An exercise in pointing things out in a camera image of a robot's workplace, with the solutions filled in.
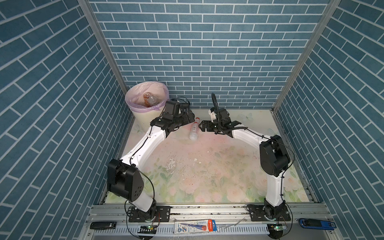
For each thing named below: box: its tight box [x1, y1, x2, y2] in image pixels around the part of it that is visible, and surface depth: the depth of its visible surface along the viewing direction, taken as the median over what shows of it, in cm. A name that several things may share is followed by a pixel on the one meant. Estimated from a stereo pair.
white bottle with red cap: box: [189, 117, 200, 141], surface depth 103 cm
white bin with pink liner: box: [125, 81, 170, 136], surface depth 98 cm
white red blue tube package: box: [173, 219, 217, 235], surface depth 71 cm
